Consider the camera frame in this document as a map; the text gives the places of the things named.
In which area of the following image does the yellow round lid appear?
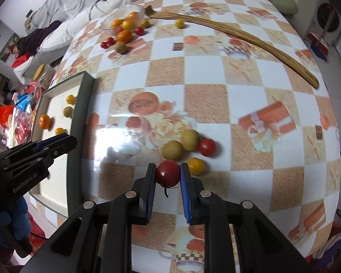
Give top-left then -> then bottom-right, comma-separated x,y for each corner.
33,64 -> 46,80

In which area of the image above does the red plastic bag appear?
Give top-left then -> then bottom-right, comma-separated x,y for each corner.
0,105 -> 17,126

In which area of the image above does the white washing machine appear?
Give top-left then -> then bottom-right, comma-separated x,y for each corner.
315,1 -> 341,35

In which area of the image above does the person's left hand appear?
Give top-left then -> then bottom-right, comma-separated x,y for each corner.
0,197 -> 32,248

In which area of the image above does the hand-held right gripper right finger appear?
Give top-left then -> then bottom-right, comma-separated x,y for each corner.
180,163 -> 313,273

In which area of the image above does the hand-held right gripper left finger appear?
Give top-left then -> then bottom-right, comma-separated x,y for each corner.
18,163 -> 157,273

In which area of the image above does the dark framed tray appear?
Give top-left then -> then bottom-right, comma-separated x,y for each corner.
28,71 -> 99,219

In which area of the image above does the dark purple cloth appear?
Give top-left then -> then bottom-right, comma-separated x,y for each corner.
16,20 -> 63,52

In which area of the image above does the dark red tomato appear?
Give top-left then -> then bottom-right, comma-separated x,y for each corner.
156,160 -> 180,198

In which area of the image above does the blue packet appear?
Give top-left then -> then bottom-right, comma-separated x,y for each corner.
15,93 -> 32,110

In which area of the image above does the clear glass bowl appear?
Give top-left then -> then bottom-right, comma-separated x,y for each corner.
99,4 -> 147,30

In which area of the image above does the red broom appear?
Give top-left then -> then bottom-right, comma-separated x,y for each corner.
306,8 -> 335,61

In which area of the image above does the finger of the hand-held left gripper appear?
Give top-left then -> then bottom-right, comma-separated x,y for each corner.
0,132 -> 69,163
1,135 -> 78,174

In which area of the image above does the long wooden back scratcher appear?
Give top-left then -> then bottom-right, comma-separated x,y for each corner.
144,5 -> 319,89

